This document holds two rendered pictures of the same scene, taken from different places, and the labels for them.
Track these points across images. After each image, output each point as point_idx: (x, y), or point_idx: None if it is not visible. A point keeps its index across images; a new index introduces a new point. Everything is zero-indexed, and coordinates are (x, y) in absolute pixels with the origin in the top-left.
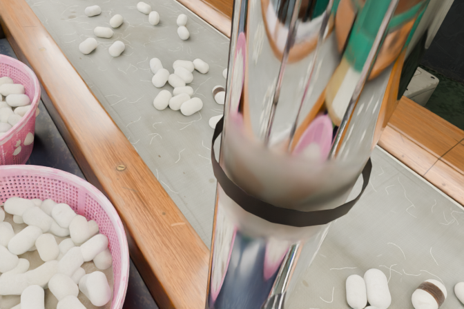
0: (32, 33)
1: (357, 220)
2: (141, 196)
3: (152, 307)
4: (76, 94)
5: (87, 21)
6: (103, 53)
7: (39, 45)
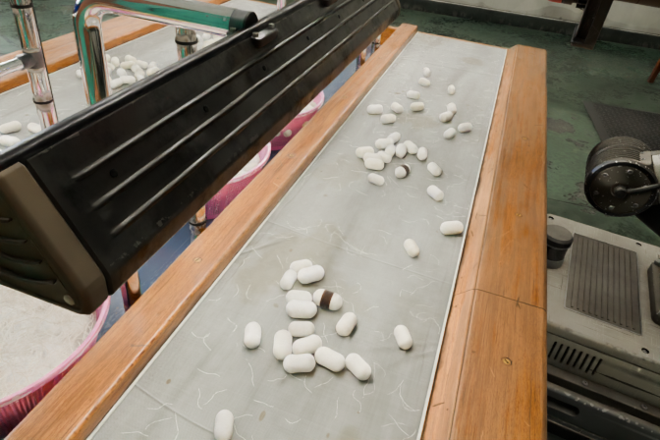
0: (353, 87)
1: (362, 264)
2: (280, 168)
3: None
4: (324, 122)
5: (402, 99)
6: (379, 118)
7: (346, 94)
